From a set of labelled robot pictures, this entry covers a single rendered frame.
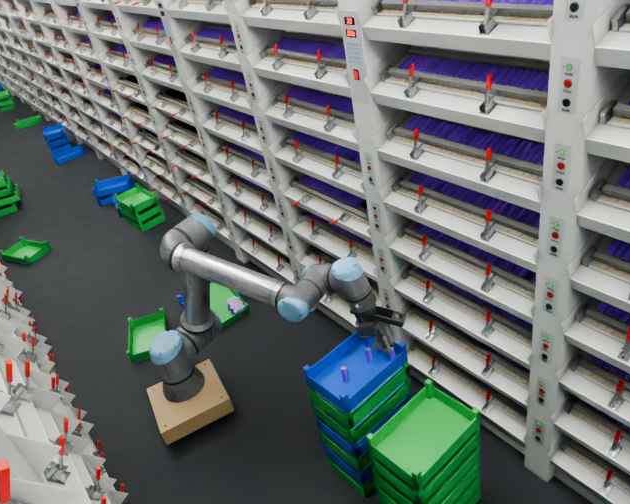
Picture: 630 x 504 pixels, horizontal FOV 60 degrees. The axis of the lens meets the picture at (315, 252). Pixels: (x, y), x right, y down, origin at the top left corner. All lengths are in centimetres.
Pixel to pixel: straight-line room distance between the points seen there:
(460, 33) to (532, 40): 20
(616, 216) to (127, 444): 213
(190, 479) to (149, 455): 25
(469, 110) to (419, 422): 98
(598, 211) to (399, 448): 91
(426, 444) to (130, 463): 134
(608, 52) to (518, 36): 21
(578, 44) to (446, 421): 116
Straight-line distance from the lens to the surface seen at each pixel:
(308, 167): 227
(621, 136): 135
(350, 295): 171
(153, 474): 253
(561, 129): 138
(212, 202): 351
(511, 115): 147
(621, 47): 127
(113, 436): 275
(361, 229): 216
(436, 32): 153
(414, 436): 184
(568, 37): 131
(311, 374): 189
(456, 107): 156
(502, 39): 140
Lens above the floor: 188
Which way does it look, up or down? 34 degrees down
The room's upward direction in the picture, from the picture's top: 12 degrees counter-clockwise
